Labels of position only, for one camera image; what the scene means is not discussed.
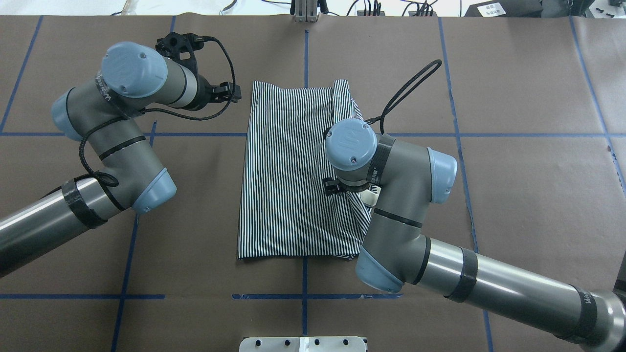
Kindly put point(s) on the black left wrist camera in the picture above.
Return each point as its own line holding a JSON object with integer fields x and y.
{"x": 181, "y": 48}

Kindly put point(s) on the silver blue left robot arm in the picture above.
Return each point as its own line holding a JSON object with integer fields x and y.
{"x": 122, "y": 171}

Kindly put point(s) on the blue white striped polo shirt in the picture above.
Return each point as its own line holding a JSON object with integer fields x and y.
{"x": 285, "y": 211}

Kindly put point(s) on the white pedestal base plate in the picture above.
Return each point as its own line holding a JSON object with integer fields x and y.
{"x": 304, "y": 344}

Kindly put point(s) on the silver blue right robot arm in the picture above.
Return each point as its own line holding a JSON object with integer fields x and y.
{"x": 395, "y": 251}

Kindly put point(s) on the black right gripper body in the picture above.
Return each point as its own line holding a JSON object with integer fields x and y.
{"x": 331, "y": 186}

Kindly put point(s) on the aluminium frame post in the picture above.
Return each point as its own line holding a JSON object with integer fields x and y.
{"x": 304, "y": 11}

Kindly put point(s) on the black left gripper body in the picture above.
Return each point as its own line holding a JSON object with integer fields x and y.
{"x": 205, "y": 95}

